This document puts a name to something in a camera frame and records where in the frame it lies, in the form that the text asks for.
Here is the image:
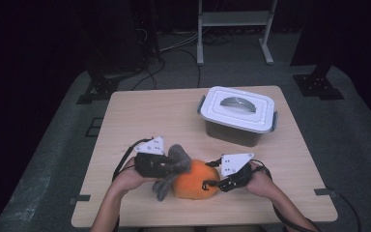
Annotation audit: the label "black tape strip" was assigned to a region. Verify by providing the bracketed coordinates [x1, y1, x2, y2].
[70, 194, 92, 206]
[313, 188, 337, 197]

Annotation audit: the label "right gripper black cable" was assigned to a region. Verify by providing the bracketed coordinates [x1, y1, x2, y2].
[250, 159, 320, 232]

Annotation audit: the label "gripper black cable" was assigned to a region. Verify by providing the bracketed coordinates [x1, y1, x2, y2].
[250, 159, 320, 232]
[111, 137, 154, 182]

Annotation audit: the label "white metal stand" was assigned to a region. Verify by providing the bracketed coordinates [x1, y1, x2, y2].
[196, 0, 278, 67]

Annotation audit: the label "black stand base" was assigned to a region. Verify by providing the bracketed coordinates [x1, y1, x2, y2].
[293, 62, 346, 101]
[75, 73, 120, 105]

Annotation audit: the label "orange plush toy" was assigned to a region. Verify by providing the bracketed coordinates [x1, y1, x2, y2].
[172, 159, 221, 201]

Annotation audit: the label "person's left hand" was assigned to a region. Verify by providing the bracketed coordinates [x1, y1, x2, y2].
[112, 157, 153, 194]

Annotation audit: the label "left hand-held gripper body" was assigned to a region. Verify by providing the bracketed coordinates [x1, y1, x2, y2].
[134, 135, 172, 179]

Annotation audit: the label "thin black table cable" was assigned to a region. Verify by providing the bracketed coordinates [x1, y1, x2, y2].
[327, 187, 362, 232]

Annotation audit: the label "white floor cables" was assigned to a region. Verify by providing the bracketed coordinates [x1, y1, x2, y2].
[158, 30, 201, 53]

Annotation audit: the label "black floor cable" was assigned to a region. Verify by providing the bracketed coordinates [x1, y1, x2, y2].
[131, 47, 202, 91]

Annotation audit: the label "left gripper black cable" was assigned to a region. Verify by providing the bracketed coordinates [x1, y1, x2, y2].
[111, 137, 154, 182]

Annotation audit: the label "grey fluffy cloth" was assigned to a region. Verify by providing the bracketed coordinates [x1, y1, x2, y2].
[151, 144, 192, 202]

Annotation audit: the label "person's right hand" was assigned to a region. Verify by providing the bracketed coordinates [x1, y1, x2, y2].
[244, 160, 279, 199]

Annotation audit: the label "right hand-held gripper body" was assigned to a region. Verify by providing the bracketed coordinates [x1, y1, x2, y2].
[218, 152, 255, 192]

